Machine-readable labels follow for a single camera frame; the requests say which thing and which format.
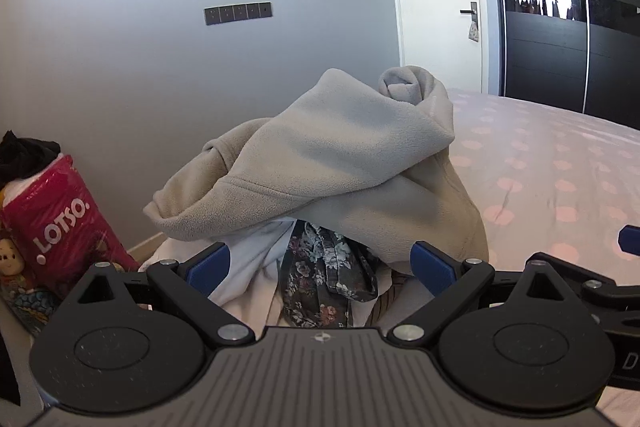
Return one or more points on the grey wall switch panel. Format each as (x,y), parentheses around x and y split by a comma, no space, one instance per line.
(237,13)

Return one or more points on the dark floral garment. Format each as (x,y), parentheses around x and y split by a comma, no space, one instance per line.
(320,267)

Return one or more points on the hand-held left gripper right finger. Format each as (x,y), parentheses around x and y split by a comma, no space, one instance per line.
(432,269)

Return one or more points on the black cloth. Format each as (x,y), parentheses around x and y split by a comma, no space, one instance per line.
(25,152)

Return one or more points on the red plastic bag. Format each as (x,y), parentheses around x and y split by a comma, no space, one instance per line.
(55,217)

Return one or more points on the hanging door tag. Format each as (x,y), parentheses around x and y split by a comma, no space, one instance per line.
(473,32)

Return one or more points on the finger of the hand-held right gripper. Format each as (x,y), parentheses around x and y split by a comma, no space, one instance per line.
(607,291)
(628,239)

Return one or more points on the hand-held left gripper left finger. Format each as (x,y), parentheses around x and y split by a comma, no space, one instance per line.
(207,264)

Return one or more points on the beige fleece hoodie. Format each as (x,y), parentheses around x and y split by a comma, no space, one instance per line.
(325,147)

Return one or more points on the white garment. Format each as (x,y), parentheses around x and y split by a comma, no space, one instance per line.
(250,257)

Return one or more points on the polka dot bed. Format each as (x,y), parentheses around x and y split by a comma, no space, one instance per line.
(550,157)

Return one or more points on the small doll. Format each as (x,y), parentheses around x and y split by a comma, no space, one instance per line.
(11,255)

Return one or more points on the brown striped garment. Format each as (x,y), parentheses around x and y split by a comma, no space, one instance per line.
(384,307)

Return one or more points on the dark sliding wardrobe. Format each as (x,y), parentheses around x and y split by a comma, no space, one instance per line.
(550,57)

